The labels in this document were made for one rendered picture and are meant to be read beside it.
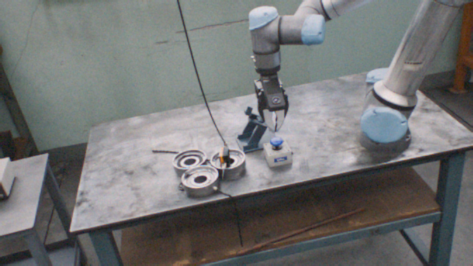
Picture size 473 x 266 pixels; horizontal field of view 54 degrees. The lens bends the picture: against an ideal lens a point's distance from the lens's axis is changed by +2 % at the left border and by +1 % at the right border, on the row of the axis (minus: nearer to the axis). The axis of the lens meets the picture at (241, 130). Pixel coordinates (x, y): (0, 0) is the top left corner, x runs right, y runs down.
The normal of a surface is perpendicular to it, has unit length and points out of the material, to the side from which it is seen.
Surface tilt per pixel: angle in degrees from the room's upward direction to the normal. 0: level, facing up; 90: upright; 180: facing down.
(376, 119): 97
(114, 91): 90
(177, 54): 90
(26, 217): 0
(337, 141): 0
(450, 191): 90
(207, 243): 0
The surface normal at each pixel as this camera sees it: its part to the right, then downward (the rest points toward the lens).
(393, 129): -0.33, 0.62
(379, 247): -0.12, -0.85
